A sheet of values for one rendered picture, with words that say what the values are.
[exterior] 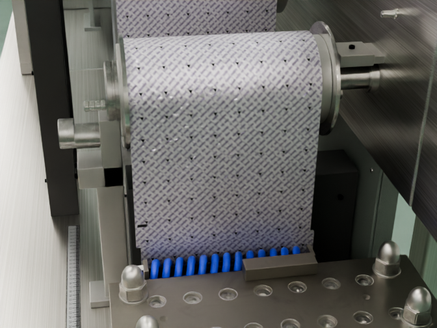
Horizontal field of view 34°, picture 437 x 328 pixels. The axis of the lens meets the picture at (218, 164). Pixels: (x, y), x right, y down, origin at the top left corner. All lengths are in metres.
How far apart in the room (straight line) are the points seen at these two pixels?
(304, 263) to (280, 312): 0.08
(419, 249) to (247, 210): 0.43
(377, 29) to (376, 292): 0.34
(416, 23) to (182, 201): 0.36
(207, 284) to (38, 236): 0.43
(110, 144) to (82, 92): 0.86
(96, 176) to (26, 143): 0.62
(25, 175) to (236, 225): 0.61
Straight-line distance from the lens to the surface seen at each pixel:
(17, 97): 1.81
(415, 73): 0.86
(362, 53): 0.94
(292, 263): 0.94
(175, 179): 0.90
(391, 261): 0.95
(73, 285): 1.15
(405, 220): 3.02
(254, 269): 0.92
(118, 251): 1.05
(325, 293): 0.92
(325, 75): 0.90
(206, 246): 0.96
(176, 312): 0.88
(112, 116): 0.89
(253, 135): 0.89
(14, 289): 1.16
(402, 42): 0.89
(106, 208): 1.01
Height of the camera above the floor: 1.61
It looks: 29 degrees down
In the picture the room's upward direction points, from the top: 1 degrees clockwise
